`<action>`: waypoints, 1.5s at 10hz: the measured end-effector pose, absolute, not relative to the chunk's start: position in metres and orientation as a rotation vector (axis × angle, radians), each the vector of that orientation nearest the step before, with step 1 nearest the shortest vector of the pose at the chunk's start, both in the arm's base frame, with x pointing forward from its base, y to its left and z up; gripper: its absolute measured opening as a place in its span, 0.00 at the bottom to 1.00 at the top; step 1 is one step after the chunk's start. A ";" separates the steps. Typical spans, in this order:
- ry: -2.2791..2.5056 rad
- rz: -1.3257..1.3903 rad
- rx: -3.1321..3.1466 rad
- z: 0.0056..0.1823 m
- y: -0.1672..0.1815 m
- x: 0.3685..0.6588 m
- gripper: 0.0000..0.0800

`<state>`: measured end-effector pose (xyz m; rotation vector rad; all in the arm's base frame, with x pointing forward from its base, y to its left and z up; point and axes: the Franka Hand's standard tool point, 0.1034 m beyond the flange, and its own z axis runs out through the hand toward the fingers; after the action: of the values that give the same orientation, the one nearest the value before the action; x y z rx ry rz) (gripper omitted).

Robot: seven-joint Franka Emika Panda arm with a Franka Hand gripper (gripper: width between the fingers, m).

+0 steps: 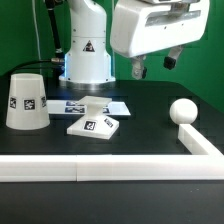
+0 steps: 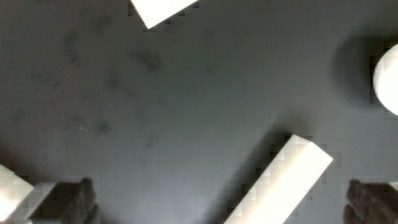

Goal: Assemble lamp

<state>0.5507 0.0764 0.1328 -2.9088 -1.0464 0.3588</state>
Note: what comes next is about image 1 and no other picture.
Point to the white lamp shade cone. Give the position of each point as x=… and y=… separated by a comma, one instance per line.
x=27, y=102

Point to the white lamp bulb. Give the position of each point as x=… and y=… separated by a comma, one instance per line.
x=183, y=111

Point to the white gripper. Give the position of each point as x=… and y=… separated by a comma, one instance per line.
x=140, y=27

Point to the white L-shaped fence wall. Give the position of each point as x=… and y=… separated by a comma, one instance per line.
x=204, y=162

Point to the white lamp base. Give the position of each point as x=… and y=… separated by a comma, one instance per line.
x=94, y=123

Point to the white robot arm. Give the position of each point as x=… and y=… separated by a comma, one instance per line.
x=87, y=63

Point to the white marker sheet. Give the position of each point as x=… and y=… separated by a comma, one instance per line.
x=73, y=107

